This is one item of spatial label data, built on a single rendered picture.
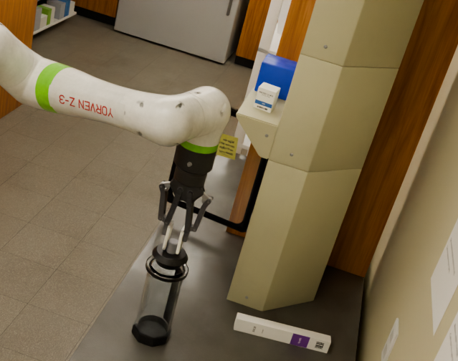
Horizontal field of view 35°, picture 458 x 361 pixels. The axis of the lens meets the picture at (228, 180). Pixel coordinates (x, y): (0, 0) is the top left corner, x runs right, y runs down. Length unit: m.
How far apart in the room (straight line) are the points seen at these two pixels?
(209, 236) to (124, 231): 1.71
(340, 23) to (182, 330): 0.90
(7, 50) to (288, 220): 0.85
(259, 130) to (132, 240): 2.23
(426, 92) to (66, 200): 2.59
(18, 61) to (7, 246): 2.22
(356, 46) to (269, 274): 0.70
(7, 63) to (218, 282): 0.94
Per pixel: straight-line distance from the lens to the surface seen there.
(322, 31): 1.80
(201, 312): 2.08
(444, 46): 2.19
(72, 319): 3.44
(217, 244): 2.39
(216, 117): 1.58
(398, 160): 2.29
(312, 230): 2.07
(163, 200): 1.74
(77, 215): 4.16
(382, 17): 1.84
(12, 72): 1.72
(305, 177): 1.93
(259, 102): 1.95
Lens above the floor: 2.20
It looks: 27 degrees down
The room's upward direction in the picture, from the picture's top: 15 degrees clockwise
